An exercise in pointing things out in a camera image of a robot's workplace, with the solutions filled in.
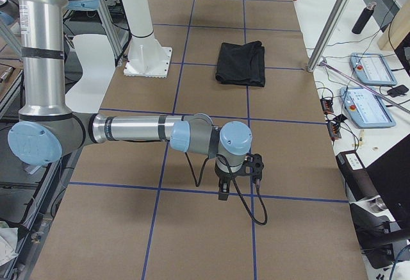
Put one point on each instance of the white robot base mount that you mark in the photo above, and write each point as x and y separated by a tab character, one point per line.
145	57

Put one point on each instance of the aluminium frame post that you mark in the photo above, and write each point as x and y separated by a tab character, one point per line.
326	33

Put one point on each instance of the black monitor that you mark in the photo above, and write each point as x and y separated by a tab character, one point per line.
390	176

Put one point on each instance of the right teach pendant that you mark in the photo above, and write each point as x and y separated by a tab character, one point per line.
365	109

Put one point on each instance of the black water bottle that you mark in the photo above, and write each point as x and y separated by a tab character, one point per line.
364	18

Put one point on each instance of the white plastic chair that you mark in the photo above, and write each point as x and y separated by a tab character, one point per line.
98	65

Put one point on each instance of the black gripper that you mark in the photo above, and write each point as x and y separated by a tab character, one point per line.
223	176

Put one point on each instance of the black printed t-shirt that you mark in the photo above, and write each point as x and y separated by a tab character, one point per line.
241	64

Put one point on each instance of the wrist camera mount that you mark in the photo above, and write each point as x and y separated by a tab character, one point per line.
253	167

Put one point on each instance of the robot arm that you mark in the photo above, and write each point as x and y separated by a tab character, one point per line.
48	129

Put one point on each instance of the left teach pendant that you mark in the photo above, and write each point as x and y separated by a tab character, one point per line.
372	69

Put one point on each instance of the brown table mat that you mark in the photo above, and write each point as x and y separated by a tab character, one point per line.
132	211

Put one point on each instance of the teach pendant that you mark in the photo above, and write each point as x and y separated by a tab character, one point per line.
365	109
372	69

